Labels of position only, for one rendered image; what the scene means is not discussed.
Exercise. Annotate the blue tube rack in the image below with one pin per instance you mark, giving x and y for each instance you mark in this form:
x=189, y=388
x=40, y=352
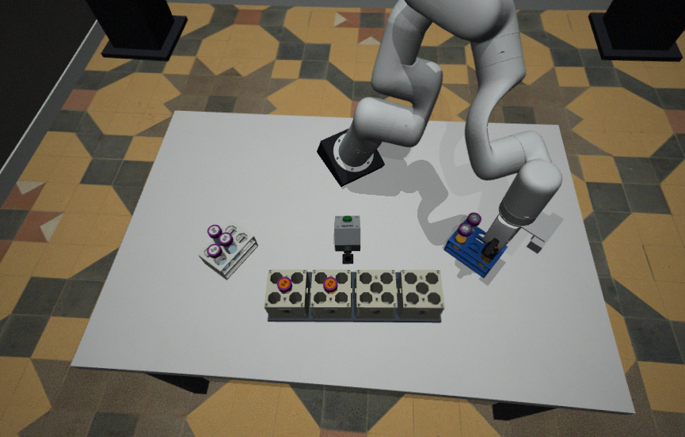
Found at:
x=472, y=243

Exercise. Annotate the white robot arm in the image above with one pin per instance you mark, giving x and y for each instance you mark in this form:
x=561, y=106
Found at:
x=499, y=64

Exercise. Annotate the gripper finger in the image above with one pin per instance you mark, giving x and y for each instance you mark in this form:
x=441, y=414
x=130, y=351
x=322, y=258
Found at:
x=489, y=247

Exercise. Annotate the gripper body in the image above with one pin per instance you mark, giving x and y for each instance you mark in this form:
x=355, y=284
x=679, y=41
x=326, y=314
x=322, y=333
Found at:
x=502, y=230

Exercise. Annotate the beige bucket adapter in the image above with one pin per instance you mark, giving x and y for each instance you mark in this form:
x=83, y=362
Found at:
x=295, y=304
x=337, y=305
x=413, y=286
x=379, y=288

